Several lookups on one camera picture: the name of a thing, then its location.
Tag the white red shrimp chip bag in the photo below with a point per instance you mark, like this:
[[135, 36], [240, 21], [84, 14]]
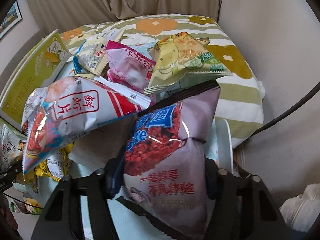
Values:
[[82, 110]]

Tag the green white carton box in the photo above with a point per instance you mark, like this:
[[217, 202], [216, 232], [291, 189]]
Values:
[[32, 75]]

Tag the light blue daisy tablecloth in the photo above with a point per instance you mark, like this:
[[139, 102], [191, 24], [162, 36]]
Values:
[[100, 220]]

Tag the silver snack packet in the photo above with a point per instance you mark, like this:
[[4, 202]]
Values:
[[10, 145]]

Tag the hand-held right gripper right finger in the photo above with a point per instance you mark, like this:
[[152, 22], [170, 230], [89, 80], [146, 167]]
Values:
[[212, 177]]

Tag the mauve snack bag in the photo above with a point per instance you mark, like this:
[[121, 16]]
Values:
[[162, 155]]

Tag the white snack packet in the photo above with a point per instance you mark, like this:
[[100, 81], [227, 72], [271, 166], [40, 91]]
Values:
[[100, 145]]

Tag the pale yellow snack packet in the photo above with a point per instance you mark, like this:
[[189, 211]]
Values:
[[110, 35]]

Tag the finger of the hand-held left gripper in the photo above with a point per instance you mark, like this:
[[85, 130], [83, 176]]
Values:
[[7, 177]]

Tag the floral striped blanket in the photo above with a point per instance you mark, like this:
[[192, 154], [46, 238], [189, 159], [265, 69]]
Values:
[[232, 100]]

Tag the beige curtain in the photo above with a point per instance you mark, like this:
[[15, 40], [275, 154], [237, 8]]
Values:
[[100, 0]]

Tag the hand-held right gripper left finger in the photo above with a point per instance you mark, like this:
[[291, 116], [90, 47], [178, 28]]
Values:
[[112, 180]]

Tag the small white blue packet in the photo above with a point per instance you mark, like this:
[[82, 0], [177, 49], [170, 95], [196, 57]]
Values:
[[91, 55]]

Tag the pink candy packet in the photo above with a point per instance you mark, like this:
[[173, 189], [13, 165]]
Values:
[[130, 65]]

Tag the framed wall picture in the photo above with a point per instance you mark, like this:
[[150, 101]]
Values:
[[10, 20]]

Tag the white curved board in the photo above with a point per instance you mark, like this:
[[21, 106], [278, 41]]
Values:
[[228, 145]]

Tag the white cloth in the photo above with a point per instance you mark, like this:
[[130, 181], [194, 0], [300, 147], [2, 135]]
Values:
[[302, 207]]

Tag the yellow green snack bag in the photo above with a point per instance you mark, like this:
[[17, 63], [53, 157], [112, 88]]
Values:
[[180, 62]]

